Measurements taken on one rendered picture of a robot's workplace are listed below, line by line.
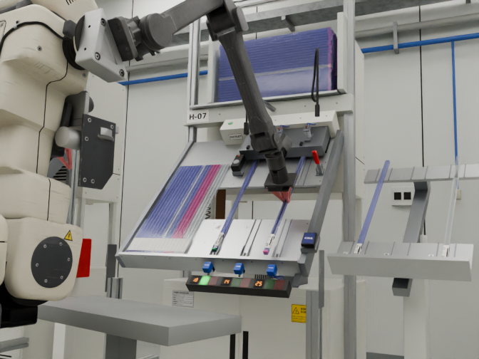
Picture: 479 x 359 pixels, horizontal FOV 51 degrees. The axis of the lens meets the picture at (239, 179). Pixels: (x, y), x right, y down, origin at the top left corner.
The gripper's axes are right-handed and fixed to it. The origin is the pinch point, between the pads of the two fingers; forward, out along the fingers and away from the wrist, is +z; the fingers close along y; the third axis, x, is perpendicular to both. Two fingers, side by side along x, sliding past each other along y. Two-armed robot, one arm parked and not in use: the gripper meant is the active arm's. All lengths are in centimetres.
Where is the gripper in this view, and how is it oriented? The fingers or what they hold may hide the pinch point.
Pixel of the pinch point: (286, 200)
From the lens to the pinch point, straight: 170.4
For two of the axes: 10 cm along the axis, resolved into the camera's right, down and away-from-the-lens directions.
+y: -9.1, 0.1, 4.1
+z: 2.6, 7.9, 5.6
